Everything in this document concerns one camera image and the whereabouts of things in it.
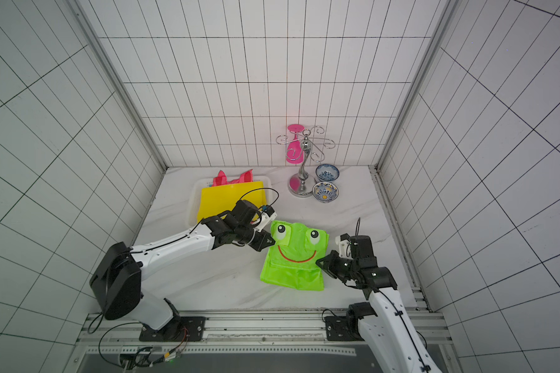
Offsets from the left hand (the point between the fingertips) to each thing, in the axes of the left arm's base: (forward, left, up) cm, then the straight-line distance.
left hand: (268, 246), depth 80 cm
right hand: (-5, -15, -1) cm, 16 cm away
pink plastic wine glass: (+50, -11, 0) cm, 51 cm away
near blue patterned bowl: (+32, -25, -9) cm, 41 cm away
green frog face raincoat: (-5, -8, -2) cm, 10 cm away
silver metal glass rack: (+37, -15, -10) cm, 41 cm away
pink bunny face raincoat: (+32, +23, 0) cm, 39 cm away
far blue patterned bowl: (+44, -28, -8) cm, 52 cm away
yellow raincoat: (+23, +22, -3) cm, 32 cm away
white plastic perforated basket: (+31, +31, -2) cm, 44 cm away
